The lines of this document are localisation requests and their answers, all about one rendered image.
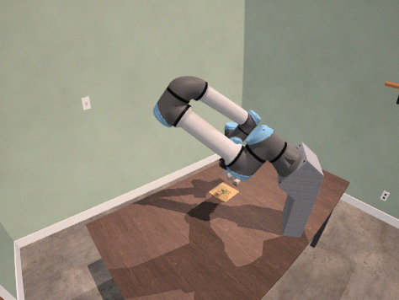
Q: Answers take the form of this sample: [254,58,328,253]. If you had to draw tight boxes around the peach mat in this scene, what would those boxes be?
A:
[209,183,239,202]

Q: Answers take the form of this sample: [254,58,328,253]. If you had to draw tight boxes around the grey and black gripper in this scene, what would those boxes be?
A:
[219,158,234,180]

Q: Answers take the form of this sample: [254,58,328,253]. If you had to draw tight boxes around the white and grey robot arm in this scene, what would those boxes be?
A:
[153,76,303,181]

